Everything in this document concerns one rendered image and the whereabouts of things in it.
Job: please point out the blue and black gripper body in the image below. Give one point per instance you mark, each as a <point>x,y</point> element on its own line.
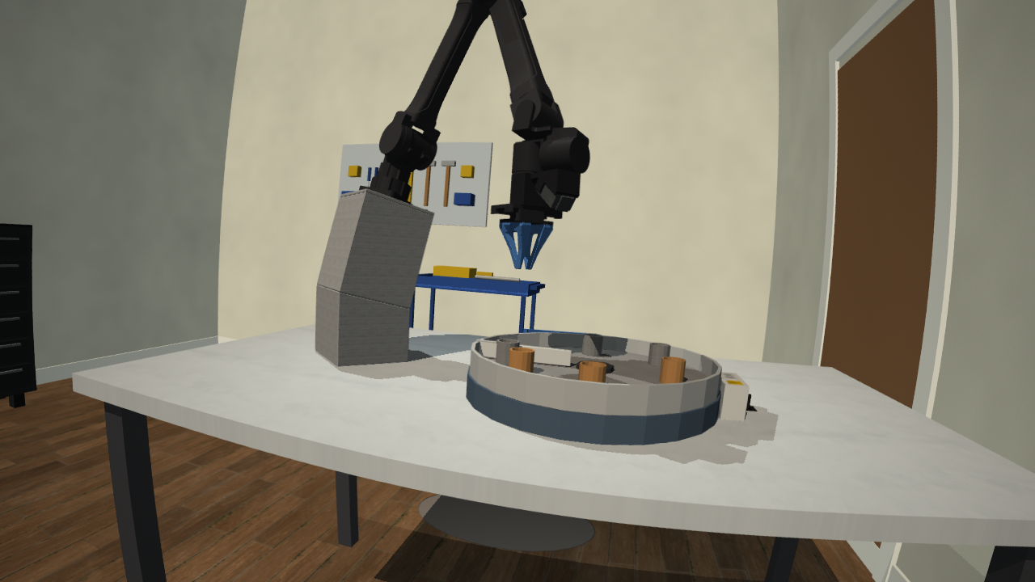
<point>526,213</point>

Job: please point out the bronze bushing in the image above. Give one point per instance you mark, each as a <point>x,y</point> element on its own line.
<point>522,358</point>
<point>589,371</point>
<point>672,370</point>

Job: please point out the grey metal ring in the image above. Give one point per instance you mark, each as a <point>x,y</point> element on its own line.
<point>502,350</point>
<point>592,345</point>
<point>656,352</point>

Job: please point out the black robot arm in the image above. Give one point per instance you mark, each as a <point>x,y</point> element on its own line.
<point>532,105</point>

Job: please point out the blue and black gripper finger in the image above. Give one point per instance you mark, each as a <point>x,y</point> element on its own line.
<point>543,232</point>
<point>523,232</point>

